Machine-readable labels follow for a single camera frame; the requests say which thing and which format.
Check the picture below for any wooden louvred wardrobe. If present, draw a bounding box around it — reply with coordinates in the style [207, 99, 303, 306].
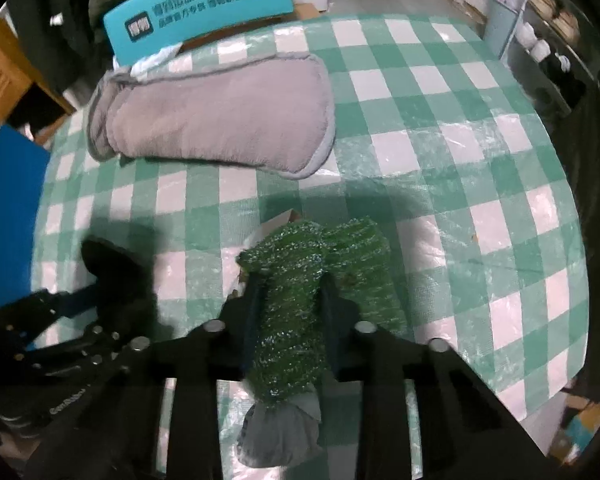
[0, 16, 77, 147]

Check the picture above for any pale blue shoe rack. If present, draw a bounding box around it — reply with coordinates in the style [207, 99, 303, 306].
[484, 0, 598, 117]

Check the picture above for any blue cardboard box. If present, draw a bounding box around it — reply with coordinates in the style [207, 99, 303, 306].
[0, 124, 52, 313]

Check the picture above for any green checked tablecloth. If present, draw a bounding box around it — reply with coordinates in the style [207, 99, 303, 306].
[34, 11, 592, 480]

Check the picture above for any pair of white shoes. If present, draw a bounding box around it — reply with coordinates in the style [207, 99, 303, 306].
[516, 21, 552, 62]

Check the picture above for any black hanging jacket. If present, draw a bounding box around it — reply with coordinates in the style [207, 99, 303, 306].
[4, 0, 107, 103]

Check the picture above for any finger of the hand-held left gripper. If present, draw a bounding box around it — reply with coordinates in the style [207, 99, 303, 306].
[0, 284, 102, 347]
[19, 326, 132, 377]

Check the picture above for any small white label card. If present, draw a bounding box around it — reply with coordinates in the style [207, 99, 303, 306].
[239, 208, 302, 302]

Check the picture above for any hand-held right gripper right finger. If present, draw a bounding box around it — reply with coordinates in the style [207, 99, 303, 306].
[321, 279, 547, 480]

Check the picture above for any pair of black boots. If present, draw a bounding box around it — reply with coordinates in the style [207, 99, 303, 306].
[534, 59, 587, 112]

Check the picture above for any pair of beige shoes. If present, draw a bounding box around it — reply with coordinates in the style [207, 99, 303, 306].
[529, 0, 582, 37]

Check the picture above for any green glitter scouring pad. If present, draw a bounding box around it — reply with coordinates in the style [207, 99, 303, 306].
[235, 215, 409, 404]

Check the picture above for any teal printed box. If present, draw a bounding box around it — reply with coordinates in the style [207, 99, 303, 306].
[102, 0, 297, 69]

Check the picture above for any small teal cardboard box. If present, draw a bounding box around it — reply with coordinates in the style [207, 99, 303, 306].
[554, 399, 600, 464]

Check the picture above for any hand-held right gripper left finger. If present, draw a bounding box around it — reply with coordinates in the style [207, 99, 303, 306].
[34, 279, 264, 480]

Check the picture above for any grey-blue cloth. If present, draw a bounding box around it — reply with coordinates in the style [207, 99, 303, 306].
[236, 389, 325, 469]

